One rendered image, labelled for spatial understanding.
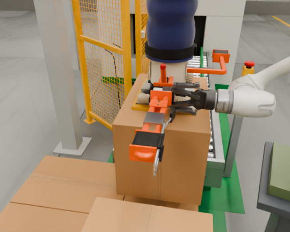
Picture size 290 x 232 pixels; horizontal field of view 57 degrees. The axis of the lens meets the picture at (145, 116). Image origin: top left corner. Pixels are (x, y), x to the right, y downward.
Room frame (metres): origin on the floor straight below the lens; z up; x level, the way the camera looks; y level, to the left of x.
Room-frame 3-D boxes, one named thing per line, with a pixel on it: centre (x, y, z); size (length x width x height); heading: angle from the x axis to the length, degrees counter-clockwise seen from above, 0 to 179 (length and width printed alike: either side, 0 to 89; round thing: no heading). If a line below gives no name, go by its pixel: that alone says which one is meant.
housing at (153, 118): (0.74, -0.03, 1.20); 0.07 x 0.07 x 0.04; 80
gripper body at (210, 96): (0.91, -0.22, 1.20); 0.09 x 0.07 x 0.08; 80
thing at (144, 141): (0.61, 0.00, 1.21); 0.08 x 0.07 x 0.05; 170
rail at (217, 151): (2.41, -0.66, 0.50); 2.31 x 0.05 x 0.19; 170
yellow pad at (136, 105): (1.21, -0.02, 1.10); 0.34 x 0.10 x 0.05; 170
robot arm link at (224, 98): (0.89, -0.29, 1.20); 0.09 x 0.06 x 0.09; 170
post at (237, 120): (1.79, -0.73, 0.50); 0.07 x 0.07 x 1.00; 80
